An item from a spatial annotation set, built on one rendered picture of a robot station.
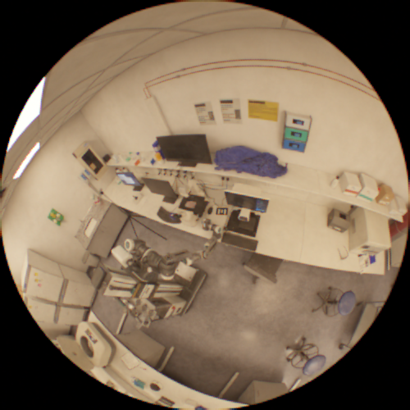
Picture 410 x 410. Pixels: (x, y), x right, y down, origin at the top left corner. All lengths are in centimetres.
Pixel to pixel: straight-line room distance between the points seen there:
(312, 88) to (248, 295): 269
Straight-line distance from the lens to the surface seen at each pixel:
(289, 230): 190
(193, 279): 221
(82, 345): 279
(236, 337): 260
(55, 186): 353
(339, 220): 210
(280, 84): 143
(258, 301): 247
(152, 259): 129
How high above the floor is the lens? 243
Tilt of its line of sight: 55 degrees down
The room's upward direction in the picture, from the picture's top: 24 degrees counter-clockwise
